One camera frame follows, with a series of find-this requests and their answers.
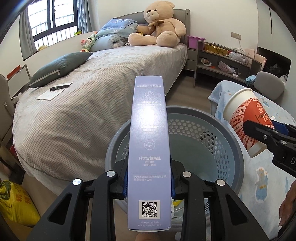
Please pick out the grey curtain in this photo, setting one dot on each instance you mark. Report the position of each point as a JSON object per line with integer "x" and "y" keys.
{"x": 27, "y": 43}

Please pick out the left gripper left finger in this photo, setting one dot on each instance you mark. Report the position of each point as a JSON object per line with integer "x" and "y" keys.
{"x": 84, "y": 206}

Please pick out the pink plastic bag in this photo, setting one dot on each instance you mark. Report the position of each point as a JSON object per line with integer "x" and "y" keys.
{"x": 225, "y": 68}

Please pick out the grey bedside drawer unit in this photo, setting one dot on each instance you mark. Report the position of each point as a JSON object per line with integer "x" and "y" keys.
{"x": 191, "y": 61}

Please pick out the yellow plastic bag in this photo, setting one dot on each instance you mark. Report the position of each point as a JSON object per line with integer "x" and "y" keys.
{"x": 16, "y": 204}

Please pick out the large tan teddy bear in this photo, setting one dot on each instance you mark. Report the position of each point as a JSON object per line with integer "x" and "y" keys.
{"x": 162, "y": 28}

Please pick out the grey perforated trash bin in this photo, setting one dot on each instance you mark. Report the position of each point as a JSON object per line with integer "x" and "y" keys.
{"x": 200, "y": 142}

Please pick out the purple storage box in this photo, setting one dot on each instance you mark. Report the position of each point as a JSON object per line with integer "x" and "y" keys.
{"x": 193, "y": 41}

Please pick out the beige chair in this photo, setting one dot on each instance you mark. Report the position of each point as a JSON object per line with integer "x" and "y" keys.
{"x": 7, "y": 111}

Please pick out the person's hand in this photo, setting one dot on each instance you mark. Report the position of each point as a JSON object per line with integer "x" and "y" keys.
{"x": 286, "y": 207}

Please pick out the wall power socket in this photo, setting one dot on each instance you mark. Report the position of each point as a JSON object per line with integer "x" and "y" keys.
{"x": 236, "y": 36}

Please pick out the small green doll toy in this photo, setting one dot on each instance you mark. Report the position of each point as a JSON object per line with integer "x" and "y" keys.
{"x": 88, "y": 43}

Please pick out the white paper sheet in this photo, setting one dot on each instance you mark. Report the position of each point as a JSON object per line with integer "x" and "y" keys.
{"x": 50, "y": 95}

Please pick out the grey desk shelf unit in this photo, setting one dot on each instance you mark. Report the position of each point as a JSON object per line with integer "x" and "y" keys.
{"x": 217, "y": 61}

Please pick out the light blue patterned blanket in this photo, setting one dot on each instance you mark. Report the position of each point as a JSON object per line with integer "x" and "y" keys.
{"x": 264, "y": 185}

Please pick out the grey bed headboard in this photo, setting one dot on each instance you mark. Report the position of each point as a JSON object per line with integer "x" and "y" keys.
{"x": 183, "y": 15}

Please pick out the dark green pillow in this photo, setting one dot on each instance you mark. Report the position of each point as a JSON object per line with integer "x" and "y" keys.
{"x": 58, "y": 68}

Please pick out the black marker pen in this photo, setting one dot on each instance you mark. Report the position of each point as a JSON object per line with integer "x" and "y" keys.
{"x": 59, "y": 87}

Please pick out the grey office chair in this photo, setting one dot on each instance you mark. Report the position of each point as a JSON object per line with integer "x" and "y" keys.
{"x": 269, "y": 85}

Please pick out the purple toothpaste box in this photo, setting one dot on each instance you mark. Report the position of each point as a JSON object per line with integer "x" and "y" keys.
{"x": 149, "y": 161}

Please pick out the bed with grey checked cover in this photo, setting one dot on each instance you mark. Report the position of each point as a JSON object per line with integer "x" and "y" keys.
{"x": 67, "y": 137}

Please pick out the window with black frame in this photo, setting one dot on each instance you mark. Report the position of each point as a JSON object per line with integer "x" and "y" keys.
{"x": 53, "y": 21}

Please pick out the blue folded quilt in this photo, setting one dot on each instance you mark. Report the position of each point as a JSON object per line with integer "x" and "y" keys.
{"x": 114, "y": 34}

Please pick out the red white paper cup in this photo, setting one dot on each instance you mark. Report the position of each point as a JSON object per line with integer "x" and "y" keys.
{"x": 244, "y": 106}

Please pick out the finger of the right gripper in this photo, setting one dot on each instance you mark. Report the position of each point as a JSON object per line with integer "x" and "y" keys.
{"x": 261, "y": 133}
{"x": 285, "y": 129}

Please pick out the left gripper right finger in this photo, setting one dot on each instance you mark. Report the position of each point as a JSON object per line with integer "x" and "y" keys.
{"x": 214, "y": 205}

